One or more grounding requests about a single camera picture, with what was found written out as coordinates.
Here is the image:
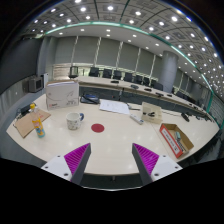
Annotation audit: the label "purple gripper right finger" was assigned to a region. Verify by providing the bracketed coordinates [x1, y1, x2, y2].
[132, 143, 159, 185]

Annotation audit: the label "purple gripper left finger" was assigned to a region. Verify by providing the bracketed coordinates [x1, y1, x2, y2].
[64, 143, 91, 185]

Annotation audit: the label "open red cardboard box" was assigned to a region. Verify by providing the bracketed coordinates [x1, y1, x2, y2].
[159, 123, 194, 158]

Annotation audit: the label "red round coaster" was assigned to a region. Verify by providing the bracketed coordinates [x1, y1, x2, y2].
[91, 123, 104, 133]

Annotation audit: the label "white patterned mug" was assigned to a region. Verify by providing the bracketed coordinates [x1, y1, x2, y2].
[66, 112, 84, 130]

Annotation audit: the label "white power strip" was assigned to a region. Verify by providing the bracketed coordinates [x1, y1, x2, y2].
[130, 114, 144, 125]

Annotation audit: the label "beige small box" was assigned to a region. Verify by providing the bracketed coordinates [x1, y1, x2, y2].
[141, 102, 162, 124]

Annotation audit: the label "yellow labelled plastic bottle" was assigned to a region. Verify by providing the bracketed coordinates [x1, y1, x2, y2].
[30, 103, 45, 138]

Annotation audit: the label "white paper sheets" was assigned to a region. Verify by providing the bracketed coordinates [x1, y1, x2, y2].
[99, 99, 129, 115]

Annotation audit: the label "black tray with items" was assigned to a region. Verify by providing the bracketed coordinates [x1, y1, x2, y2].
[80, 95, 99, 104]

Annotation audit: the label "brown cardboard sheet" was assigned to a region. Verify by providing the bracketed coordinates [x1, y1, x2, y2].
[15, 110, 51, 138]

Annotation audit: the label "white cardboard box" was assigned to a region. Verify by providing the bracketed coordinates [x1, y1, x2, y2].
[46, 81, 79, 110]

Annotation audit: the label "long curved conference desk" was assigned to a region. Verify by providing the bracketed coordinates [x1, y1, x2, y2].
[74, 76, 213, 121]

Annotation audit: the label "black office chair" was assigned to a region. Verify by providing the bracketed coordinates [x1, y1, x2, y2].
[103, 69, 112, 78]
[113, 70, 122, 80]
[134, 75, 143, 84]
[89, 67, 99, 77]
[124, 72, 133, 82]

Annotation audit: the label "grey monitor box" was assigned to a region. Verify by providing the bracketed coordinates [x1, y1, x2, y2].
[28, 77, 43, 93]

